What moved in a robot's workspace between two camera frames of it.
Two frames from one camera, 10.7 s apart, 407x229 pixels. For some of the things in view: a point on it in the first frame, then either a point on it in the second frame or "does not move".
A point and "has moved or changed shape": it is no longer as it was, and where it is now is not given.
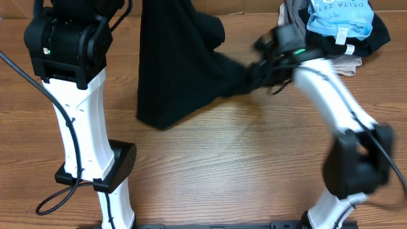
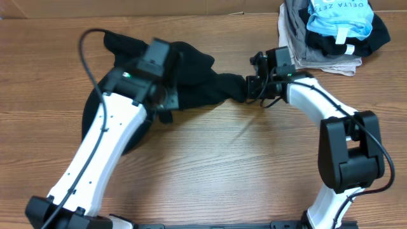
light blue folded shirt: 341,18 does not move
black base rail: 282,224 does not move
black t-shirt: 178,70 has moved or changed shape
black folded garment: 379,37 does not move
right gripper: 259,76 -> 251,91
